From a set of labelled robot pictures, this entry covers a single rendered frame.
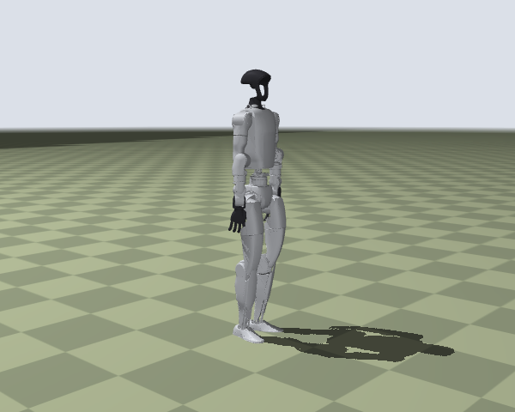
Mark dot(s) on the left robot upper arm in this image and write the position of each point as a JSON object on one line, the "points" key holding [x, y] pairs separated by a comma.
{"points": [[279, 152]]}

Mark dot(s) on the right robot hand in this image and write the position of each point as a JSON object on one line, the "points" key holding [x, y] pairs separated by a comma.
{"points": [[238, 216]]}

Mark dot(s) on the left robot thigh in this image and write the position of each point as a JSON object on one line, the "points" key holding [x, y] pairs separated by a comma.
{"points": [[274, 230]]}

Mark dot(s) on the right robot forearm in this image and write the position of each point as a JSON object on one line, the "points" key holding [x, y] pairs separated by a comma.
{"points": [[239, 176]]}

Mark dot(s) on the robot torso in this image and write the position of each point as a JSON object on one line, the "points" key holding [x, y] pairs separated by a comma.
{"points": [[261, 147]]}

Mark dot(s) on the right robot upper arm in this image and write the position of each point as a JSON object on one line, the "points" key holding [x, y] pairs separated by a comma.
{"points": [[241, 122]]}

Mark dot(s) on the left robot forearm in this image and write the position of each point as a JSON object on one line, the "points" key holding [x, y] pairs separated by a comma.
{"points": [[275, 176]]}

